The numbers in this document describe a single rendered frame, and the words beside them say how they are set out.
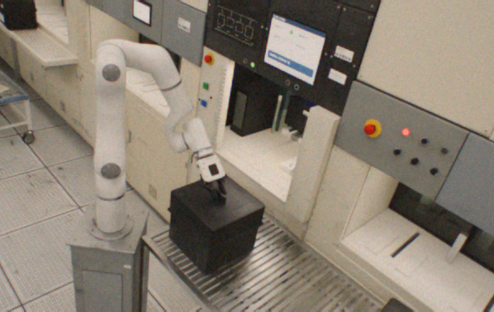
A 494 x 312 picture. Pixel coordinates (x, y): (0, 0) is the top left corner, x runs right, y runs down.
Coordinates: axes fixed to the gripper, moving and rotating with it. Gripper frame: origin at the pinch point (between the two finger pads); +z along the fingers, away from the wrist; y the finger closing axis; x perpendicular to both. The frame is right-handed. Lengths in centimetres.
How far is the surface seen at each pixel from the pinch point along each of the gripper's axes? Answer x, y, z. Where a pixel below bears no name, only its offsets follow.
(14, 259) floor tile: 151, -54, -4
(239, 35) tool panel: -6, 38, -64
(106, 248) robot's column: 34, -38, 5
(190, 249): 13.5, -13.7, 17.9
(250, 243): 5.7, 10.1, 26.1
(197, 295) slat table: 5.5, -22.0, 33.8
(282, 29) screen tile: -31, 39, -54
